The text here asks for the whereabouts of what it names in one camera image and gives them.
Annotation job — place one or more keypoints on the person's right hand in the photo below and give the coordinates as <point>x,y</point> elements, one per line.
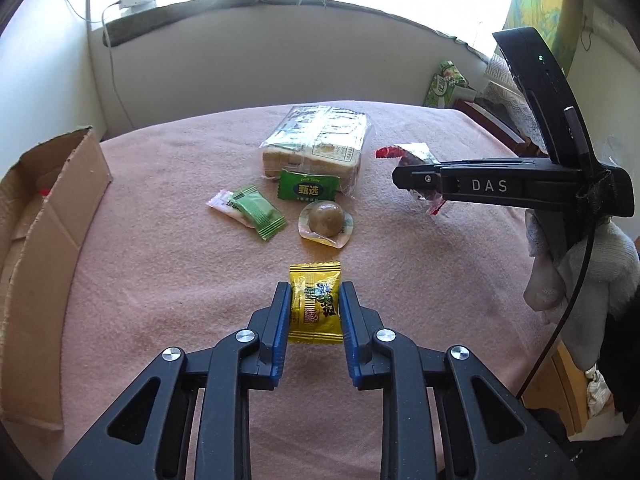
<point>615,270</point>

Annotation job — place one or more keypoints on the green printed bag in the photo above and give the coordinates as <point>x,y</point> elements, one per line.
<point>445,82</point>

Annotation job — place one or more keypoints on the green labelled snack packet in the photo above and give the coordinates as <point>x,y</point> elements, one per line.
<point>307,190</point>

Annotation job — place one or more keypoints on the white power strip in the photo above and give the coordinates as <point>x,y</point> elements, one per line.
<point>139,0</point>

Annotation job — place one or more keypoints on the sliced bread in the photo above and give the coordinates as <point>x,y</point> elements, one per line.
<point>315,135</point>

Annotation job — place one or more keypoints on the yellow snack packet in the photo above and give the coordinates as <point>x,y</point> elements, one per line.
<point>315,305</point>

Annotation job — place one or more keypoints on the brown cardboard box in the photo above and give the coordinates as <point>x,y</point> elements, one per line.
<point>30,260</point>

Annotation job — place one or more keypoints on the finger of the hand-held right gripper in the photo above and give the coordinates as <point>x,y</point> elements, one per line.
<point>420,178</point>

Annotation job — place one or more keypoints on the yellow and green wall poster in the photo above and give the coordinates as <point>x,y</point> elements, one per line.
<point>540,10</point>

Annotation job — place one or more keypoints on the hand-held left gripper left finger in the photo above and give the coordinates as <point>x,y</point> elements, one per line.
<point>280,370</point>

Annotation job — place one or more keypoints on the dark wooden side table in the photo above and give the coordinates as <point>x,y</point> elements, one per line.
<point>492,125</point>

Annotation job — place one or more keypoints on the red and clear snack packet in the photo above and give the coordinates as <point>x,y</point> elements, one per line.
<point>410,152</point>

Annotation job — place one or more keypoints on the grey windowsill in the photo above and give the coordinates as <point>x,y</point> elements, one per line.
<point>250,7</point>

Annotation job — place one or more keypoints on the white wardrobe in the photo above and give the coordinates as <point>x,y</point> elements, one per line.
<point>45,60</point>

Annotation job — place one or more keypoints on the white snack packet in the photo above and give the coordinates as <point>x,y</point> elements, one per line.
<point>220,202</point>

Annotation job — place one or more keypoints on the white lace cloth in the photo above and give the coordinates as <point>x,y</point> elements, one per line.
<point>505,90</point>

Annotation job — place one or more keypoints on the small green textured snack packet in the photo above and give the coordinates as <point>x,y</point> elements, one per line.
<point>257,212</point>

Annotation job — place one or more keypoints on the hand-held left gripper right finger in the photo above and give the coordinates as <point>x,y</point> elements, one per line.
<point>354,365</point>

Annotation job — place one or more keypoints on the round pastry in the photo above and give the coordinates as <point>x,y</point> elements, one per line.
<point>325,220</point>

